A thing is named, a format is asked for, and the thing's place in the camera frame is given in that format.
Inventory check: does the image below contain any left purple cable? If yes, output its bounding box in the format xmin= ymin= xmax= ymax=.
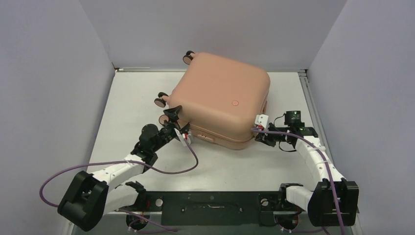
xmin=39 ymin=139 xmax=199 ymax=234

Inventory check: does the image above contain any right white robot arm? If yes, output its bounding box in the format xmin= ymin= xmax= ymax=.
xmin=252 ymin=111 xmax=359 ymax=228

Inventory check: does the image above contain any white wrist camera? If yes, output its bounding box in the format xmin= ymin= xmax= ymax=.
xmin=174 ymin=129 xmax=194 ymax=147
xmin=254 ymin=114 xmax=269 ymax=129

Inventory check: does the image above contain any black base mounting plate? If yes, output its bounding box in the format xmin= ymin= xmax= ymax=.
xmin=126 ymin=191 xmax=302 ymax=226

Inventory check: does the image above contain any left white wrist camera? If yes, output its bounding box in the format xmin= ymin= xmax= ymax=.
xmin=174 ymin=129 xmax=194 ymax=147

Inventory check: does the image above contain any aluminium frame rail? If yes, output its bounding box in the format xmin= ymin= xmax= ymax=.
xmin=89 ymin=68 xmax=328 ymax=192

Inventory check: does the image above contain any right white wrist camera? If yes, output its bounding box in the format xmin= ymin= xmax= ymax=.
xmin=254 ymin=114 xmax=269 ymax=129

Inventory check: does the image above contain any pink suitcase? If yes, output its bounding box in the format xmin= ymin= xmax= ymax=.
xmin=154 ymin=50 xmax=271 ymax=150

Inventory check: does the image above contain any purple cable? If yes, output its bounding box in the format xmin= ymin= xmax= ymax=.
xmin=251 ymin=127 xmax=347 ymax=235
xmin=39 ymin=139 xmax=199 ymax=234

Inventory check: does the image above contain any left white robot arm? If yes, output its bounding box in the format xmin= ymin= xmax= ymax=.
xmin=57 ymin=105 xmax=182 ymax=232

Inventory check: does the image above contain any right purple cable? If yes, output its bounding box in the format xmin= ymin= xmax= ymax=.
xmin=251 ymin=127 xmax=347 ymax=235

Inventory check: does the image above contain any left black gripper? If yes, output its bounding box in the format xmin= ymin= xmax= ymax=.
xmin=152 ymin=107 xmax=190 ymax=153

